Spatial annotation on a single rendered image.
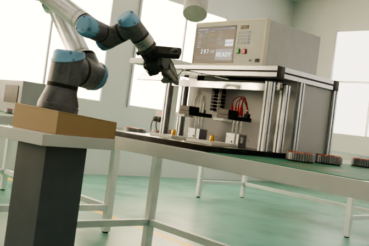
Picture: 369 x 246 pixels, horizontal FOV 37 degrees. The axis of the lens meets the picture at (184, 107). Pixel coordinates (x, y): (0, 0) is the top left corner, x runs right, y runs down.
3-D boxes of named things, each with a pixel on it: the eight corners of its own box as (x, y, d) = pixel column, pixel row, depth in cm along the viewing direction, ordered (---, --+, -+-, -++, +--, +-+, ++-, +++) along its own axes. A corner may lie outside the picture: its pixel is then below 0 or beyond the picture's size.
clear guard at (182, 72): (172, 80, 228) (173, 66, 228) (137, 79, 246) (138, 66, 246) (226, 91, 250) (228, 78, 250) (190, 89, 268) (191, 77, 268)
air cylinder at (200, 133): (197, 140, 252) (199, 128, 253) (186, 139, 258) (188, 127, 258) (206, 141, 256) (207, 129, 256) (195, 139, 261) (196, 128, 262)
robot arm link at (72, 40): (70, 92, 210) (22, -18, 229) (94, 98, 223) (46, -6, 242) (94, 74, 206) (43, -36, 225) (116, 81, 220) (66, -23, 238)
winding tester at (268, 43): (261, 66, 231) (267, 17, 231) (190, 65, 263) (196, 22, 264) (316, 80, 257) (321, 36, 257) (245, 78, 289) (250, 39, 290)
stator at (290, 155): (290, 159, 224) (291, 150, 224) (318, 163, 218) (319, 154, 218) (281, 159, 214) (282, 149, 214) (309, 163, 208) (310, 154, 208)
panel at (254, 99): (288, 154, 230) (297, 82, 231) (183, 137, 279) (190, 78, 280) (290, 154, 231) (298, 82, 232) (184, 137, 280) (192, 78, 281)
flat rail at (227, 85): (268, 90, 222) (269, 83, 222) (168, 85, 268) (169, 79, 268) (270, 91, 223) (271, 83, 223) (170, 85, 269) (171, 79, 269)
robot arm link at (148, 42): (151, 28, 214) (145, 40, 208) (157, 37, 216) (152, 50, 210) (135, 34, 218) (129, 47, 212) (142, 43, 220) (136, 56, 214)
